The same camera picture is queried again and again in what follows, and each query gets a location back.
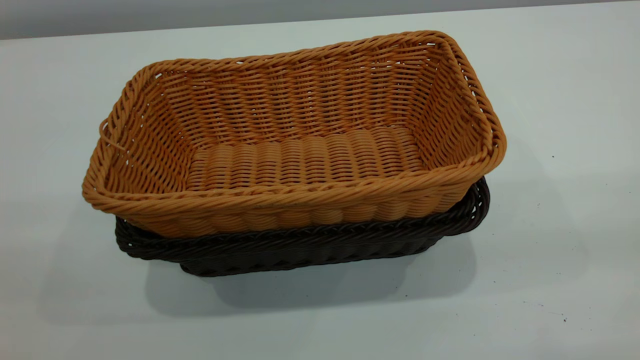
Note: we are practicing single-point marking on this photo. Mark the orange wicker basket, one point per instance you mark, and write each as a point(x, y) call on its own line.
point(300, 160)

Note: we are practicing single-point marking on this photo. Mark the black wicker basket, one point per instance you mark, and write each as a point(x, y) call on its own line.
point(300, 250)

